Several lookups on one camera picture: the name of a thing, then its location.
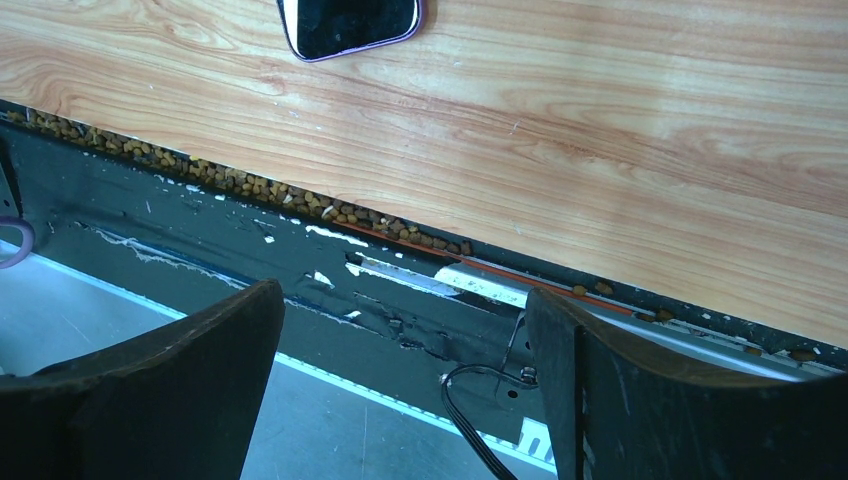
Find phone with pink-edged black case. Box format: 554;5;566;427
277;0;426;63

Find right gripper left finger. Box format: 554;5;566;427
1;279;285;479

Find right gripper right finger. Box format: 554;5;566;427
526;288;847;479

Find thin black wire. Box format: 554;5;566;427
440;311;539;480

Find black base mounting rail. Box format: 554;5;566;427
0;99;848;475

